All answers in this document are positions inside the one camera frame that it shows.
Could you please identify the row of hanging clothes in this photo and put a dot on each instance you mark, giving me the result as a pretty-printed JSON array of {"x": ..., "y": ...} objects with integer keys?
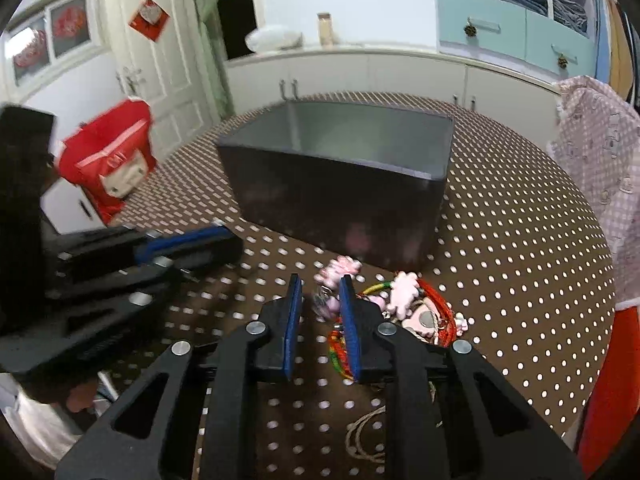
[{"x": 617, "y": 40}]

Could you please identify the green curtain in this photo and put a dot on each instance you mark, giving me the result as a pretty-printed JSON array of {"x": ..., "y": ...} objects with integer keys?
[{"x": 212, "y": 35}]

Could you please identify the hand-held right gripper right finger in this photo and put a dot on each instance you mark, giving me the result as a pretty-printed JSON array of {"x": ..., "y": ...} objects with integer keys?
[{"x": 350, "y": 325}]

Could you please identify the pile of bead jewelry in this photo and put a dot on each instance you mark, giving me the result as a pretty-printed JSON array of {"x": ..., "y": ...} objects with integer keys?
[{"x": 425, "y": 315}]

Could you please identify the dark metal box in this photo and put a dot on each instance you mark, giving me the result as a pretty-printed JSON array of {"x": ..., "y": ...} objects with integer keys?
[{"x": 325, "y": 200}]

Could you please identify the white panel door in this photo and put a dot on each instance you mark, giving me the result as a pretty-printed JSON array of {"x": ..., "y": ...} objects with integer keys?
[{"x": 165, "y": 60}]

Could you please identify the grey folded clothes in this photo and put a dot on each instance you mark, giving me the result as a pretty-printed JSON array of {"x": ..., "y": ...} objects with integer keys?
[{"x": 570, "y": 12}]

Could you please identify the pine cone ornament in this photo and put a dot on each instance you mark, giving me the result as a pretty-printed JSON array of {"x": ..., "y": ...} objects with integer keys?
[
  {"x": 562, "y": 61},
  {"x": 470, "y": 30}
]

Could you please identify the red cat bag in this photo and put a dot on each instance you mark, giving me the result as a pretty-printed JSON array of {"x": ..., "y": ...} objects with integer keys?
[{"x": 100, "y": 150}]

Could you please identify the red and white box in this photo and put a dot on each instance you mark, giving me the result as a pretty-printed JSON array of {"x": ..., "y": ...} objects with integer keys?
[{"x": 615, "y": 390}]

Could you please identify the beige jar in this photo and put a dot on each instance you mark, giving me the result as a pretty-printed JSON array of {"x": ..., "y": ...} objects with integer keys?
[{"x": 325, "y": 30}]

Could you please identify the white pillow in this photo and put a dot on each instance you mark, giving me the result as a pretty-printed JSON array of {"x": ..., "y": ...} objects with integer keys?
[{"x": 272, "y": 39}]

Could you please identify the teal drawer unit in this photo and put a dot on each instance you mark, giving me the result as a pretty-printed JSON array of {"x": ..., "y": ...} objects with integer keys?
[{"x": 505, "y": 27}]

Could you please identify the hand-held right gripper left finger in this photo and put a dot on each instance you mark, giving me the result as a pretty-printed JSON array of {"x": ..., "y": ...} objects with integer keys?
[{"x": 295, "y": 325}]

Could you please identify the pink checked printed blanket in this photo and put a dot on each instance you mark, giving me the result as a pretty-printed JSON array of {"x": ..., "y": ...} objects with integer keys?
[{"x": 605, "y": 160}]

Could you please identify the round polka dot table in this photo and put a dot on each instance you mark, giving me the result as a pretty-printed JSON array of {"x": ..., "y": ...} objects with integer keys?
[{"x": 500, "y": 260}]

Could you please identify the person's left forearm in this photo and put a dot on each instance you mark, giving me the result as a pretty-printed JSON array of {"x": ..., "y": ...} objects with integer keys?
[{"x": 35, "y": 420}]

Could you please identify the red diamond door decoration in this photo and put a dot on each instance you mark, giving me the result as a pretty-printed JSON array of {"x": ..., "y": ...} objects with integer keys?
[{"x": 149, "y": 20}]

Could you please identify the low cream cabinet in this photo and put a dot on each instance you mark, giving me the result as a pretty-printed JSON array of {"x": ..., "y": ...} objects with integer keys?
[{"x": 390, "y": 70}]

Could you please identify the window with red decoration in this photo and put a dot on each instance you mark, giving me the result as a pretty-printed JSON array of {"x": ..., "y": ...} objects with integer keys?
[{"x": 50, "y": 40}]

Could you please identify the person's left hand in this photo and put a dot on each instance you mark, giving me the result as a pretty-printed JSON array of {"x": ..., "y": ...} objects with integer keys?
[{"x": 82, "y": 400}]

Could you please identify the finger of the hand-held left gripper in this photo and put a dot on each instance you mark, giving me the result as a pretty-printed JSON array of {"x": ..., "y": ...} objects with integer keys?
[
  {"x": 210, "y": 254},
  {"x": 100, "y": 252}
]

